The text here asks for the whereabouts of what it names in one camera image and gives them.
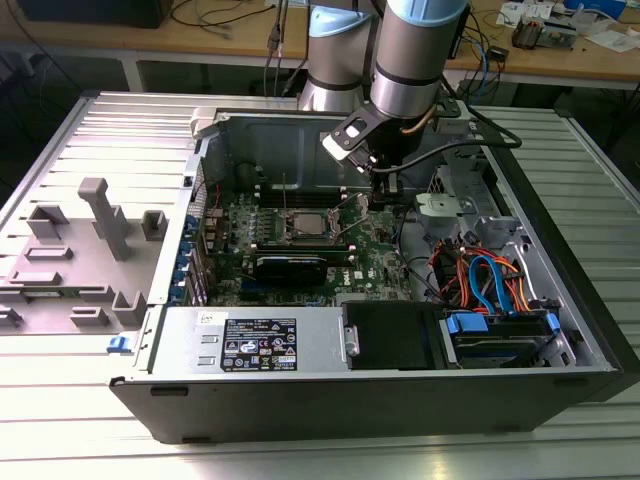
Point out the silver power supply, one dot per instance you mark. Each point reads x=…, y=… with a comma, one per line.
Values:
x=185, y=350

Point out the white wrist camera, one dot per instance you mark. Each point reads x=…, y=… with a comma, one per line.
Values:
x=345, y=137

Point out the white paper sheet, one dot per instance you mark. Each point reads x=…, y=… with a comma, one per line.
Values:
x=612, y=40

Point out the green circuit board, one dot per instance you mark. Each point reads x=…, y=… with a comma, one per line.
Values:
x=557, y=36

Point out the large black computer box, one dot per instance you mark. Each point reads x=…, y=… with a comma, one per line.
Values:
x=90, y=12

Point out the CPU socket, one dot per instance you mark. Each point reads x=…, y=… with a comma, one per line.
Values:
x=289, y=226

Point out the small blue clip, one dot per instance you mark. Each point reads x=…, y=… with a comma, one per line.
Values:
x=119, y=344

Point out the green motherboard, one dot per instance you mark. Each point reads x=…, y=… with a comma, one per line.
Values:
x=370, y=250

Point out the black graphics card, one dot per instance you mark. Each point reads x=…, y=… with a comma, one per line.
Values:
x=290, y=272

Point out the silver CPU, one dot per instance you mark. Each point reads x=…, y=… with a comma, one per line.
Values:
x=310, y=223

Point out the silver metal bracket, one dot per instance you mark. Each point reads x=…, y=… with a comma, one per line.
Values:
x=440, y=205

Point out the black open PC case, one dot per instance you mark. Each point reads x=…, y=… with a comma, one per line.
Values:
x=300, y=410

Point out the small black box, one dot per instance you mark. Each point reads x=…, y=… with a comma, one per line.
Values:
x=498, y=52

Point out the white printed papers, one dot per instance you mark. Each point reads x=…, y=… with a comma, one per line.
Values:
x=525, y=9

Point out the wooden desk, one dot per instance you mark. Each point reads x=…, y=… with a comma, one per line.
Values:
x=100, y=37

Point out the grey case latch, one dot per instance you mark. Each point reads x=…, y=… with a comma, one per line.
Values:
x=205, y=122

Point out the grey parts rack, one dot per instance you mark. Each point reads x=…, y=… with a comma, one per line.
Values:
x=85, y=270

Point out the metal heat sink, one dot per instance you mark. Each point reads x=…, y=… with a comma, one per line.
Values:
x=526, y=32

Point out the black RAM slot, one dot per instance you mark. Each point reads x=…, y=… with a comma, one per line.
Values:
x=310, y=200
x=310, y=190

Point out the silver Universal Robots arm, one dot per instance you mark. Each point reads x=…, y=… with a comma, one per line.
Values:
x=405, y=75

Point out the hard disk in blue carrier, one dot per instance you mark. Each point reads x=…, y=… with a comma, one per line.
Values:
x=495, y=345

